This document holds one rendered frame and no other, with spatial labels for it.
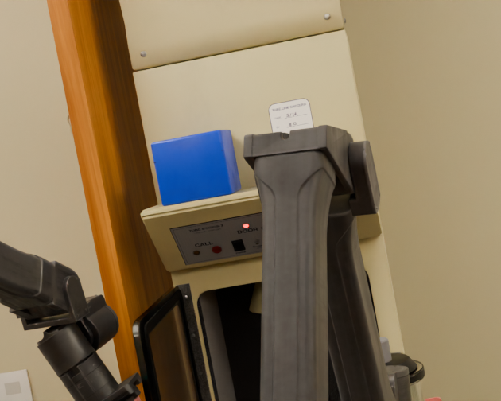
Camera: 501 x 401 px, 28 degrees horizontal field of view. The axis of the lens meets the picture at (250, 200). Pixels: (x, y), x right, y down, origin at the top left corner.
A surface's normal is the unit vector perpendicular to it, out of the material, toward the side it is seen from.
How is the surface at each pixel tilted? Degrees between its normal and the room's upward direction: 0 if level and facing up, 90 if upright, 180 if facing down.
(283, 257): 62
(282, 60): 90
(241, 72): 90
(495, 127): 90
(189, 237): 135
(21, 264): 83
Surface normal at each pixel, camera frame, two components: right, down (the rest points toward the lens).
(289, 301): -0.31, -0.37
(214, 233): 0.04, 0.75
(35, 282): 0.79, -0.22
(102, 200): -0.13, 0.07
